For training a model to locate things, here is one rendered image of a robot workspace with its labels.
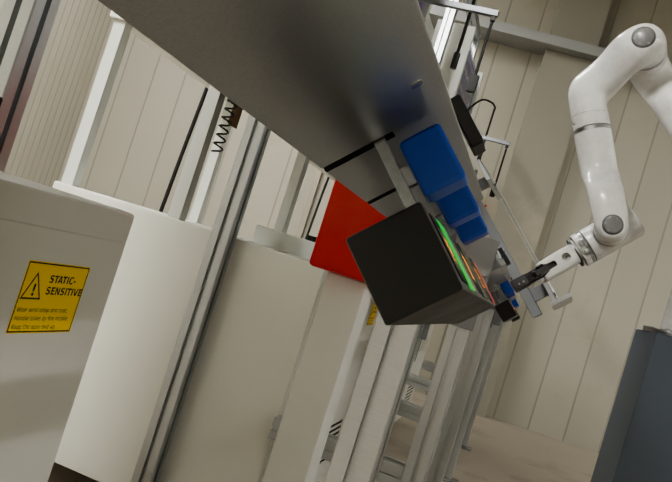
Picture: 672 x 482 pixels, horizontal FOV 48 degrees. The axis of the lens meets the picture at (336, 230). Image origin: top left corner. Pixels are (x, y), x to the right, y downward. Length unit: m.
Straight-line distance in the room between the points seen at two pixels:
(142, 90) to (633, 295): 3.52
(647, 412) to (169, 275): 1.06
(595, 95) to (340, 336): 1.13
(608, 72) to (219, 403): 1.20
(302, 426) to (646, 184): 4.24
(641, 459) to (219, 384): 0.92
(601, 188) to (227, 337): 0.92
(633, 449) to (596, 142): 0.71
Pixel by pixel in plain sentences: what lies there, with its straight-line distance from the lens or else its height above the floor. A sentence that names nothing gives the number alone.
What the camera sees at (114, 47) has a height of 0.94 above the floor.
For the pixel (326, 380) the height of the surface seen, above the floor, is 0.47.
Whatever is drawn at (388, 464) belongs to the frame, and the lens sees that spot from 1.44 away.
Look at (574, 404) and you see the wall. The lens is 5.04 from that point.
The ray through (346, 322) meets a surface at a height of 0.56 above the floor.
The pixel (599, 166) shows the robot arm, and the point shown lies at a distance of 1.93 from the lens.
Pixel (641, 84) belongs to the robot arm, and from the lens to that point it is 2.07.
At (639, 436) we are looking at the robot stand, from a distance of 1.82.
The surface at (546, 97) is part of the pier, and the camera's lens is 4.98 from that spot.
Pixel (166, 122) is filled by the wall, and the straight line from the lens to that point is 5.39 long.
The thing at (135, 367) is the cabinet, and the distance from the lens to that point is 1.63.
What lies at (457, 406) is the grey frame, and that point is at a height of 0.36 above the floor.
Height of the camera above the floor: 0.64
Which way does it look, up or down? 2 degrees up
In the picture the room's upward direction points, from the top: 18 degrees clockwise
